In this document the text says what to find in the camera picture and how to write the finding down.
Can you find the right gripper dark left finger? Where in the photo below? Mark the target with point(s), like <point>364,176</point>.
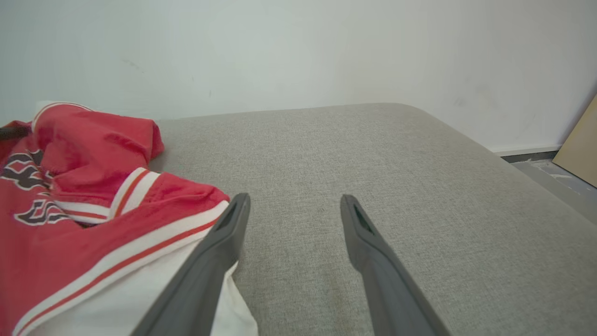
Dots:
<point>200,275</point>

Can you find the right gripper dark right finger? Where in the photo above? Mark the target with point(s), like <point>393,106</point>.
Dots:
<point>392,289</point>

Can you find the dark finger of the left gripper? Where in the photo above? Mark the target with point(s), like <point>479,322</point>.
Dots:
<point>14,133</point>

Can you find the red garment with striped trim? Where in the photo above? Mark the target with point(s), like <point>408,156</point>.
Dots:
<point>93,140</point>

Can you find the tan flat board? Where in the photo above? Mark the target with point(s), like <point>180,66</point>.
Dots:
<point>583,149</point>

